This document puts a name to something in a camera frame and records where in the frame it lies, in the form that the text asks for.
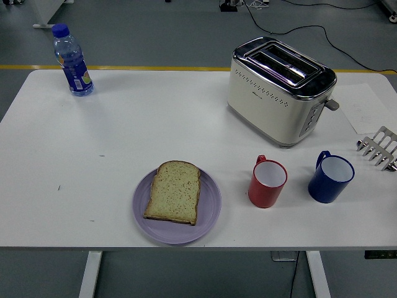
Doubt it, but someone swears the clear bracket under table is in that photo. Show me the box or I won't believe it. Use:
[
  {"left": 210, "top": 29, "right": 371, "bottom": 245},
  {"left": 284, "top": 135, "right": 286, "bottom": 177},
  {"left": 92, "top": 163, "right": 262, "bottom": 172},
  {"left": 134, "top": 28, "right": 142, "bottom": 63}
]
[{"left": 271, "top": 250, "right": 300, "bottom": 262}]

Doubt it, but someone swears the white floor cable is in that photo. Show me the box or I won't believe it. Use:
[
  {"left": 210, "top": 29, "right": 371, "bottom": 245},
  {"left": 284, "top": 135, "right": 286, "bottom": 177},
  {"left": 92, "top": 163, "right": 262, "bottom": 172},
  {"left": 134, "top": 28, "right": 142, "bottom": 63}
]
[{"left": 246, "top": 0, "right": 270, "bottom": 10}]

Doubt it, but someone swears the blue plastic water bottle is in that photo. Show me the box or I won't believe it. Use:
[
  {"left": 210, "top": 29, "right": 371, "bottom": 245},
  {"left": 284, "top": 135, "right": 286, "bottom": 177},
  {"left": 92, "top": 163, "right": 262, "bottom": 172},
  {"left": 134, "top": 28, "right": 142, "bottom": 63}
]
[{"left": 51, "top": 23, "right": 95, "bottom": 97}]

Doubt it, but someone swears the cream and chrome toaster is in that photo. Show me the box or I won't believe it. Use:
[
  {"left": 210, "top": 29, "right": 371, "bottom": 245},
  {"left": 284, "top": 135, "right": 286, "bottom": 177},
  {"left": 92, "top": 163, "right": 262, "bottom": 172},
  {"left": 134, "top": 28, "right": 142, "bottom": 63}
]
[{"left": 226, "top": 36, "right": 341, "bottom": 149}]

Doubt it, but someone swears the thin black floor cable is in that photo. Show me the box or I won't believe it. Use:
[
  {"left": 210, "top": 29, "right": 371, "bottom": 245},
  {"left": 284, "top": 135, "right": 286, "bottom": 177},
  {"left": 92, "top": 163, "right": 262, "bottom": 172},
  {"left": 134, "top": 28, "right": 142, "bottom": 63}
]
[{"left": 283, "top": 0, "right": 384, "bottom": 10}]

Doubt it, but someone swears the black cable under table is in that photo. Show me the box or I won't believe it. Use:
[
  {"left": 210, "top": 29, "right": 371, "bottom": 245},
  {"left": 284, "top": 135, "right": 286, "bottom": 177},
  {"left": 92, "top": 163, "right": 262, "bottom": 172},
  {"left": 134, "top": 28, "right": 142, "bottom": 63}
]
[{"left": 288, "top": 251, "right": 300, "bottom": 298}]

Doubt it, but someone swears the white paper sheet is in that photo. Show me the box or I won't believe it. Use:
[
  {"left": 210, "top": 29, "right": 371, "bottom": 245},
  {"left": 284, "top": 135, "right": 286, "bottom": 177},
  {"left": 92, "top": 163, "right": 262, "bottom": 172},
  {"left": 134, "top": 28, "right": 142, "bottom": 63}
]
[{"left": 332, "top": 82, "right": 397, "bottom": 135}]

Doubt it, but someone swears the red mug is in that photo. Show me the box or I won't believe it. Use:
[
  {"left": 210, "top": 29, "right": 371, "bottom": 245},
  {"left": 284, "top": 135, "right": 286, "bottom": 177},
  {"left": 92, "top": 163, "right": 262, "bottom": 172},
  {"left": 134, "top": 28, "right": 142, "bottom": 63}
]
[{"left": 248, "top": 154, "right": 288, "bottom": 209}]

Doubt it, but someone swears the white desk leg with foot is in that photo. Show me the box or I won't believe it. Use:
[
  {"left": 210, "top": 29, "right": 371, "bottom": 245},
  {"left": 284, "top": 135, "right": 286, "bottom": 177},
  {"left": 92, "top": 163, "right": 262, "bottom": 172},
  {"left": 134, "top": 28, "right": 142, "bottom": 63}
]
[{"left": 32, "top": 0, "right": 75, "bottom": 29}]

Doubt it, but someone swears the bread slice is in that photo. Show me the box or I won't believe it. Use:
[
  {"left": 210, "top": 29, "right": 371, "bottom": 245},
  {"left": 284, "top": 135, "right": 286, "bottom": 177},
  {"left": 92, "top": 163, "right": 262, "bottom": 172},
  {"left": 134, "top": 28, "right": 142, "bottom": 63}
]
[{"left": 143, "top": 160, "right": 202, "bottom": 227}]

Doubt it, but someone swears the white furniture frame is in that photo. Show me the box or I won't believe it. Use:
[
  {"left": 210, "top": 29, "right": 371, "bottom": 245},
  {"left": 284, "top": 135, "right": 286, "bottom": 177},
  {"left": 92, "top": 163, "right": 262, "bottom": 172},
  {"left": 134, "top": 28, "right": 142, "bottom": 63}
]
[{"left": 380, "top": 0, "right": 397, "bottom": 22}]

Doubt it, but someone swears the purple round plate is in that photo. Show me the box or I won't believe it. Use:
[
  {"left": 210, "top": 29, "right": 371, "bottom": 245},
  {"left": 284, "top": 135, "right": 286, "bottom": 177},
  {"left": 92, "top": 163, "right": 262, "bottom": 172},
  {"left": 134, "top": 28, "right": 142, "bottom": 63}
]
[{"left": 132, "top": 167, "right": 222, "bottom": 245}]

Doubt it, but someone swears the black table control panel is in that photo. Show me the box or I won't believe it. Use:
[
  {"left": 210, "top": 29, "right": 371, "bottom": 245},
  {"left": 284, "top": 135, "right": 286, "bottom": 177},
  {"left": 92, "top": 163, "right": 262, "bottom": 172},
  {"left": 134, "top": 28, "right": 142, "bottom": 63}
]
[{"left": 364, "top": 250, "right": 397, "bottom": 260}]

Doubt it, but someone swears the white table leg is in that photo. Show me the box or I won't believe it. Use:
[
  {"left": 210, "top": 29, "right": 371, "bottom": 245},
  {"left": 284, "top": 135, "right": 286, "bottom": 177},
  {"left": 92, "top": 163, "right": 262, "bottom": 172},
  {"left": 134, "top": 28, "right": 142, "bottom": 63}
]
[
  {"left": 78, "top": 250, "right": 103, "bottom": 298},
  {"left": 305, "top": 250, "right": 332, "bottom": 298}
]

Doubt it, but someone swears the metal toast rack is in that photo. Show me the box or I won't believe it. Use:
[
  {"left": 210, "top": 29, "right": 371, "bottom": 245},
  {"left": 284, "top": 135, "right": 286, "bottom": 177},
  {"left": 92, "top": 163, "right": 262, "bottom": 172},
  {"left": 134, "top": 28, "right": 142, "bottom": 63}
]
[{"left": 355, "top": 125, "right": 397, "bottom": 173}]

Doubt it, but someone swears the blue mug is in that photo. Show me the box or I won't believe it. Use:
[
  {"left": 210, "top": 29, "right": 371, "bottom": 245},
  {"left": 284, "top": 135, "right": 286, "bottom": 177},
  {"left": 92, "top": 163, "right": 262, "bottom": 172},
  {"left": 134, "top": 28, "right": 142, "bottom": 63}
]
[{"left": 307, "top": 150, "right": 355, "bottom": 204}]

